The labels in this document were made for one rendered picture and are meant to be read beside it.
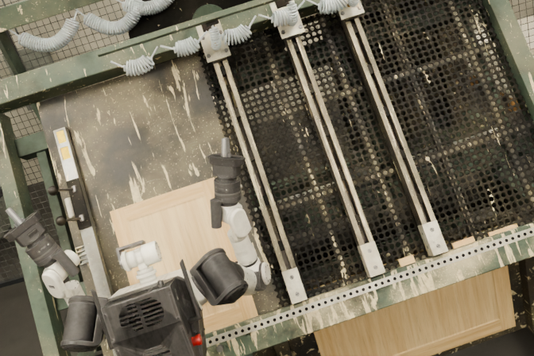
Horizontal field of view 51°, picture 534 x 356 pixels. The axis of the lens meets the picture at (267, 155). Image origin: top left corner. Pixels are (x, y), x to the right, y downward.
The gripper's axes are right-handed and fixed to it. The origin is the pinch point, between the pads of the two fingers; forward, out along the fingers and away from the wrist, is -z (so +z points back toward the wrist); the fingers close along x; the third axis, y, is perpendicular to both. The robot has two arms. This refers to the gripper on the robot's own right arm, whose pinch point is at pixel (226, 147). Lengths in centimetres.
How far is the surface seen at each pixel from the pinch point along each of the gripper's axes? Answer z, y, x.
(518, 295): 87, 100, -92
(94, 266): 52, -3, 59
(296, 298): 63, 21, -15
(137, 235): 43, 10, 47
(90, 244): 45, -1, 62
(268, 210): 34.2, 33.4, 1.1
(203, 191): 27.8, 27.3, 26.4
